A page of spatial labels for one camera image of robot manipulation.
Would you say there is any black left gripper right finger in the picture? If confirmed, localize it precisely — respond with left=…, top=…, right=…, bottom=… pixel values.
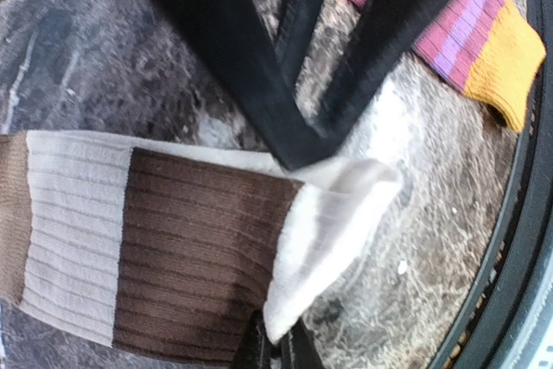
left=280, top=321, right=324, bottom=369

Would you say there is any brown and white sock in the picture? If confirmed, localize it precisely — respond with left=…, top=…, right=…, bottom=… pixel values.
left=1, top=130, right=402, bottom=365

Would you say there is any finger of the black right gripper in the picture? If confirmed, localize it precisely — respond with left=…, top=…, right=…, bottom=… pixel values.
left=276, top=0, right=450, bottom=136
left=151, top=0, right=338, bottom=170

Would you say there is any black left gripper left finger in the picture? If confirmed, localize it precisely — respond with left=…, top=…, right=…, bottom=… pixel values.
left=232, top=310, right=270, bottom=369

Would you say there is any black front table rail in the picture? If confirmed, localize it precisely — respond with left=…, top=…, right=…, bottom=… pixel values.
left=427, top=0, right=553, bottom=369

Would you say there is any maroon purple orange sock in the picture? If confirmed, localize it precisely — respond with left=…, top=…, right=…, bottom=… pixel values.
left=351, top=0, right=546, bottom=133

